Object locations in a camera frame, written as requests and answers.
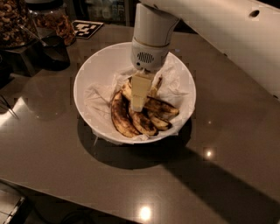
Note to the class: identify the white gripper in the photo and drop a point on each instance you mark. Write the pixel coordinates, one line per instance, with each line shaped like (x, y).
(147, 57)

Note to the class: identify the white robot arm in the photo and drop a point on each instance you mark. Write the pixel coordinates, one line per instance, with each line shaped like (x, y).
(247, 31)

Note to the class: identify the left brown spotted banana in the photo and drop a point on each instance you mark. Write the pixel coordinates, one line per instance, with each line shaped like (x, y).
(120, 117)

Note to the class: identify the brown spotted banana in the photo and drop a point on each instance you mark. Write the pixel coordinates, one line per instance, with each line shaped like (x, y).
(120, 117)
(142, 123)

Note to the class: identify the middle brown spotted banana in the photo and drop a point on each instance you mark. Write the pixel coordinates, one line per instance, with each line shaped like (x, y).
(142, 123)

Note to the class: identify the white bowl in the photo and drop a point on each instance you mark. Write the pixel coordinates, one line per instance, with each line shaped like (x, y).
(102, 67)

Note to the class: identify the right yellow spotted banana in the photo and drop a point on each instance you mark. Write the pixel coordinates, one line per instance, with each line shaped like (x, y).
(160, 120)

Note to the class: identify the white paper napkin liner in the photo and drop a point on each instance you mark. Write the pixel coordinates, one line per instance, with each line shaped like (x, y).
(172, 75)

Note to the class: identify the black white marker tag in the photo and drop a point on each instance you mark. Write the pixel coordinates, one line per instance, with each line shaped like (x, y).
(86, 29)

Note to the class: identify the dark metal stand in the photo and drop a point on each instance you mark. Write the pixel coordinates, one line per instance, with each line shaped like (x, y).
(24, 60)

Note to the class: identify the glass jar of snacks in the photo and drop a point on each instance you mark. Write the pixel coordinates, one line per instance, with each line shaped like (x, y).
(52, 16)

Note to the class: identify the glass jar of nuts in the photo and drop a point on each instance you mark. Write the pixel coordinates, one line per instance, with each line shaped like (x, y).
(14, 15)

